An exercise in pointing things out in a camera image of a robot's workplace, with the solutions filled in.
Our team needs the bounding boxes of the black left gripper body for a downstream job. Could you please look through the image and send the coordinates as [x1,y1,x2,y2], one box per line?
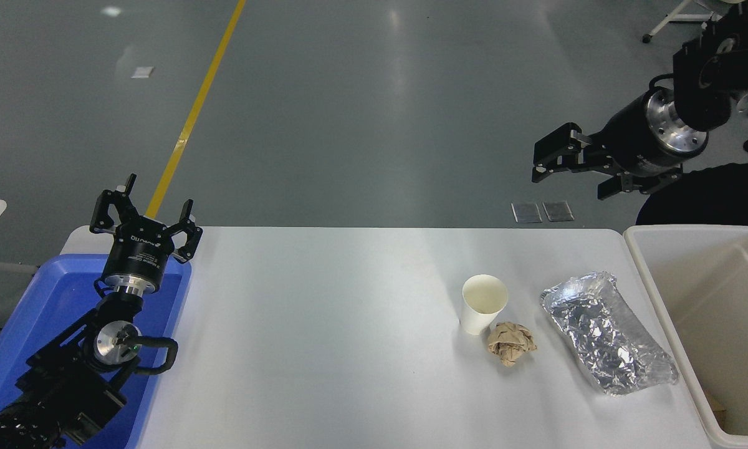
[103,217,175,286]

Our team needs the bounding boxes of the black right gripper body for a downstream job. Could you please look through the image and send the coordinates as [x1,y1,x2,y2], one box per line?
[597,92,684,178]

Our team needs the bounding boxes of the white paper cup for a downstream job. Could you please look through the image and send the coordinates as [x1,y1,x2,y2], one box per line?
[460,274,509,336]

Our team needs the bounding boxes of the person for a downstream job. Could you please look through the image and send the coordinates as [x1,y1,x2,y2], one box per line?
[636,161,748,245]

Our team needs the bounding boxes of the blue plastic tray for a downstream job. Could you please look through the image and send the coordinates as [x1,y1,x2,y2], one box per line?
[0,253,193,449]

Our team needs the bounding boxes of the large pale plastic bin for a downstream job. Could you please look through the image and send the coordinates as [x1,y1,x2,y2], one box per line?
[623,224,748,449]

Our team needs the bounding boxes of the crumpled silver foil tray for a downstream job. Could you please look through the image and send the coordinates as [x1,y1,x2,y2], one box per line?
[540,271,680,395]

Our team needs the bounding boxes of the crumpled tan paper ball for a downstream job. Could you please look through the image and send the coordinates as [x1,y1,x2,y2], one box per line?
[487,321,538,367]

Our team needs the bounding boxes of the tan paper scrap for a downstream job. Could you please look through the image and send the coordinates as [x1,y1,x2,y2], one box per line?
[704,390,731,426]

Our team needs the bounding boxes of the white wheeled chair frame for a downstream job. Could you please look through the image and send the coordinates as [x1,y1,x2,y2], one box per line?
[642,0,714,44]

